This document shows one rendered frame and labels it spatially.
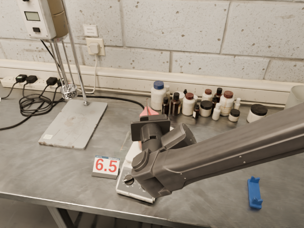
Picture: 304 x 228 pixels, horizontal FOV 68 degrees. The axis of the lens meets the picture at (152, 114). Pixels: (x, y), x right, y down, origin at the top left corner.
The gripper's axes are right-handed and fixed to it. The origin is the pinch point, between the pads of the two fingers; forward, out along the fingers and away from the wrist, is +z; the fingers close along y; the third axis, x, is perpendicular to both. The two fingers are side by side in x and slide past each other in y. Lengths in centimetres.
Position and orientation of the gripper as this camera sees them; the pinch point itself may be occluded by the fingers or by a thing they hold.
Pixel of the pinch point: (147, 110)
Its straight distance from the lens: 66.1
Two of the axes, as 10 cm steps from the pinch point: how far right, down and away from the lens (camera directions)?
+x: 0.0, 7.8, 6.3
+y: -9.9, 0.7, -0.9
